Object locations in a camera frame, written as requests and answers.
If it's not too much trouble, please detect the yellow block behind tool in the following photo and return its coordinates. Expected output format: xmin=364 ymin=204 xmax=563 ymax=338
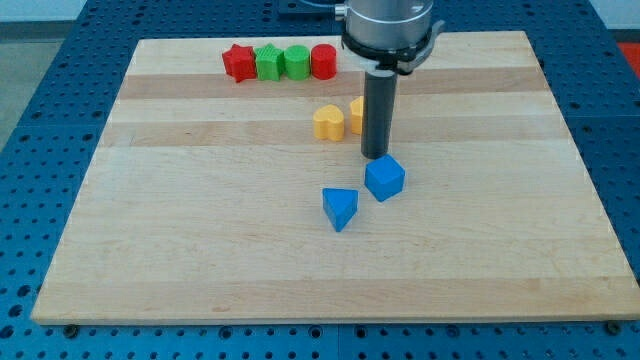
xmin=349 ymin=96 xmax=364 ymax=135

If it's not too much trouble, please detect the blue triangle block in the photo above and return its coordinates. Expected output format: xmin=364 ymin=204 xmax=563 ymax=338
xmin=322 ymin=188 xmax=359 ymax=232

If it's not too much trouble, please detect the green cylinder block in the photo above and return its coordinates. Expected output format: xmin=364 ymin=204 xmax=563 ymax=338
xmin=284 ymin=45 xmax=310 ymax=81

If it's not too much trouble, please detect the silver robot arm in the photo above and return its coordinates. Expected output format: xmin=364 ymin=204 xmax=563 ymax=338
xmin=334 ymin=0 xmax=445 ymax=77

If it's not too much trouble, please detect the light wooden board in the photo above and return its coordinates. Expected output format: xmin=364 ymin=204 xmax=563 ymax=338
xmin=31 ymin=31 xmax=639 ymax=325

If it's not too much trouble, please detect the yellow heart block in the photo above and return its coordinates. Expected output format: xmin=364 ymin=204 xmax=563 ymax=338
xmin=312 ymin=104 xmax=345 ymax=142

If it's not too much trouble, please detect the green star block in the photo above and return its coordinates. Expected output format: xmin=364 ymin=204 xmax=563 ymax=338
xmin=254 ymin=43 xmax=284 ymax=81

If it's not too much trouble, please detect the red star block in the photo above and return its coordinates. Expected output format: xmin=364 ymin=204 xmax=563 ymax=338
xmin=222 ymin=44 xmax=257 ymax=83

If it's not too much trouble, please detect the blue cube block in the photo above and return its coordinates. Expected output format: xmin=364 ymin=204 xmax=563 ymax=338
xmin=365 ymin=154 xmax=406 ymax=202

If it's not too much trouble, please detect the red cylinder block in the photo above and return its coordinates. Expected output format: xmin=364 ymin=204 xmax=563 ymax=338
xmin=311 ymin=44 xmax=337 ymax=80

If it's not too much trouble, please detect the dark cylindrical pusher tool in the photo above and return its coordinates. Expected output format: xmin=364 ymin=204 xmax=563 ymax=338
xmin=361 ymin=73 xmax=397 ymax=159

